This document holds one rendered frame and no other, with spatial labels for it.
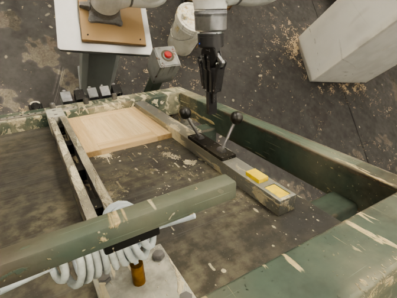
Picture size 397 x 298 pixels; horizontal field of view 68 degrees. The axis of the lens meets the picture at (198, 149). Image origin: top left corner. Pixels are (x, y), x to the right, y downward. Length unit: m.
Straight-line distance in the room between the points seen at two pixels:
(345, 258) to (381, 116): 3.75
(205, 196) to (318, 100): 3.24
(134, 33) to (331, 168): 1.34
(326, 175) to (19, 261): 0.76
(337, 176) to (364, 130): 2.99
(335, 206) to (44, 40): 2.37
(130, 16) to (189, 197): 1.67
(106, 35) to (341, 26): 2.29
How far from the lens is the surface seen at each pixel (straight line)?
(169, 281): 0.40
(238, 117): 0.82
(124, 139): 1.05
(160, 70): 1.56
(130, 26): 1.84
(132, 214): 0.26
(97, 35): 1.77
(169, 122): 1.11
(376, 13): 3.12
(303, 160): 0.92
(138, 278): 0.40
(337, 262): 0.47
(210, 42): 0.85
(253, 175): 0.73
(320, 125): 3.36
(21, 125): 1.38
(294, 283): 0.42
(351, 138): 3.62
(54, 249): 0.25
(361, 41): 3.14
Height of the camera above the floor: 2.16
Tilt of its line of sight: 61 degrees down
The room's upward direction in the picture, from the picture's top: 50 degrees clockwise
